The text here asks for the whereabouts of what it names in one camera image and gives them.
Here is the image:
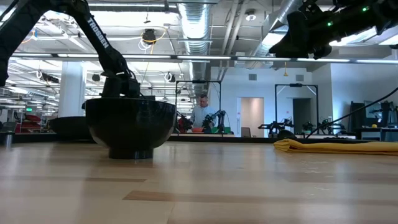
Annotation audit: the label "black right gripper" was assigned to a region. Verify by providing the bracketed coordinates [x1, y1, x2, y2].
[269, 2, 346, 60]

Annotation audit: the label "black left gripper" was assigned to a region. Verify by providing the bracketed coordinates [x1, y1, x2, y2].
[101, 72, 142, 100]

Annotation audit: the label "black bowl with red inside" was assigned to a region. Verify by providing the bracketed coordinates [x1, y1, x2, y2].
[85, 97, 177, 160]

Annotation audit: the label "yellow sponge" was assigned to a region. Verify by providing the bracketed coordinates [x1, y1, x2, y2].
[273, 138, 398, 156]

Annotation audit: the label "black ceiling-hung device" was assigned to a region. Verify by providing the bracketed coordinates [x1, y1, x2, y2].
[142, 28, 157, 45]

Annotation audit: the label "long horizontal light bar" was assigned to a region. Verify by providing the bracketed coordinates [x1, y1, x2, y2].
[9, 52, 398, 65]

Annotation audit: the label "person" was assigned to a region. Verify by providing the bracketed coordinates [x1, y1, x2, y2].
[190, 94, 218, 134]

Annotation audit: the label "red storage bins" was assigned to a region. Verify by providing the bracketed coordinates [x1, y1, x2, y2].
[14, 113, 43, 134]

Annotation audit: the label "background computer monitor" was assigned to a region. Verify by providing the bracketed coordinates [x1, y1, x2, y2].
[363, 100, 393, 127]

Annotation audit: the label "black background station frame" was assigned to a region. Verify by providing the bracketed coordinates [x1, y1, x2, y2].
[274, 83, 320, 136]
[175, 80, 223, 135]

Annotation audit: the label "silver ceiling air duct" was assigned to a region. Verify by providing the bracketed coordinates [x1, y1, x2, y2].
[176, 0, 216, 94]

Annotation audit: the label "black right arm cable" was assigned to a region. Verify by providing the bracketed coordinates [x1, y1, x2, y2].
[305, 86, 398, 139]

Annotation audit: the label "black aluminium rig frame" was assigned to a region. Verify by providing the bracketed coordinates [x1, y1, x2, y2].
[0, 132, 371, 144]

